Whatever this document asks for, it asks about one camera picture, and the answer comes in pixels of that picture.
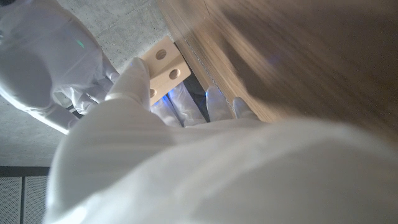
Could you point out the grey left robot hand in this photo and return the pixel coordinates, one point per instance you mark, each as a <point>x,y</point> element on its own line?
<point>217,174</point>

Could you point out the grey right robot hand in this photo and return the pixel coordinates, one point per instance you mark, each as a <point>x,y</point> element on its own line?
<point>40,56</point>

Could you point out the wooden block with holes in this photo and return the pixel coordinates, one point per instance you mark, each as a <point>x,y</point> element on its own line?
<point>166,63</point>

